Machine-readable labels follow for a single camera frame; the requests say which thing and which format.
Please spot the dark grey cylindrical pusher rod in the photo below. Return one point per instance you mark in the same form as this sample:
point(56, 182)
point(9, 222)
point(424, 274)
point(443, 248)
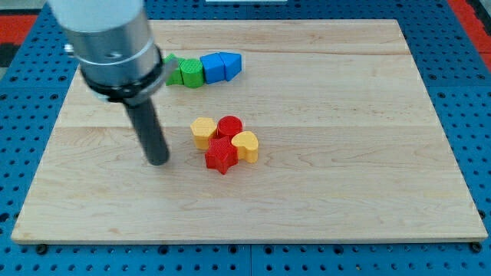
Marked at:
point(149, 132)

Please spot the yellow heart block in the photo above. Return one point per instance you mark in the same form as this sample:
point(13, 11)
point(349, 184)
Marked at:
point(247, 146)

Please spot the blue cube block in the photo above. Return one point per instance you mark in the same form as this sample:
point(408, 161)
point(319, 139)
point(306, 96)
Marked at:
point(213, 67)

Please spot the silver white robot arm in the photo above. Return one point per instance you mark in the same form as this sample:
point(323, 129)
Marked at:
point(119, 60)

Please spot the light wooden board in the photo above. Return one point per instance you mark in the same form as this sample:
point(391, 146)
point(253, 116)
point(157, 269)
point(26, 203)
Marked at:
point(350, 149)

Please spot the green cylinder block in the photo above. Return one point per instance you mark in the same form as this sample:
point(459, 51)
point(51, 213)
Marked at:
point(192, 73)

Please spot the red star block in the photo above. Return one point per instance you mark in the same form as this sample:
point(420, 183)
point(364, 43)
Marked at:
point(221, 155)

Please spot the red cylinder block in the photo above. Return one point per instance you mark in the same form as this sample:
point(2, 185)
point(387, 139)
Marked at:
point(228, 127)

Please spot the yellow hexagon block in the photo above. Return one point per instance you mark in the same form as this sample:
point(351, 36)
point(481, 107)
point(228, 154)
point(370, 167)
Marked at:
point(203, 130)

